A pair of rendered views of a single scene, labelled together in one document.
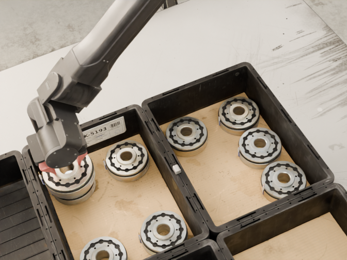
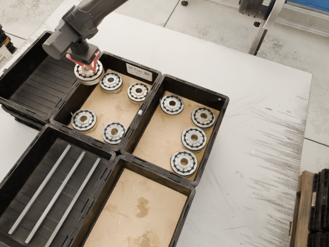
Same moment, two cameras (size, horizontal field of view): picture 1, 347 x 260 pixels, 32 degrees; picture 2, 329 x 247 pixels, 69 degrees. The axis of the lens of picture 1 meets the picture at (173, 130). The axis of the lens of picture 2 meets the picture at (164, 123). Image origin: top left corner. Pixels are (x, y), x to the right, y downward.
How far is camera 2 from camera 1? 0.65 m
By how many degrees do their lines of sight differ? 23
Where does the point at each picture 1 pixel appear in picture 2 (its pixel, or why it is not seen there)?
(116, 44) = (96, 7)
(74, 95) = (75, 24)
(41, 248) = not seen: hidden behind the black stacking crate
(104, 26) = not seen: outside the picture
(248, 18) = (271, 85)
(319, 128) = (242, 159)
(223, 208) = (149, 147)
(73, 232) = (90, 101)
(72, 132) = (60, 42)
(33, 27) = (209, 28)
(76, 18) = (228, 37)
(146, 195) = (130, 113)
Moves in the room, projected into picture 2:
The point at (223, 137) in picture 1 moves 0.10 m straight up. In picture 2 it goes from (186, 121) to (189, 109)
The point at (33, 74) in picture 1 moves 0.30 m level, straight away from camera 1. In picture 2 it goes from (162, 34) to (181, 6)
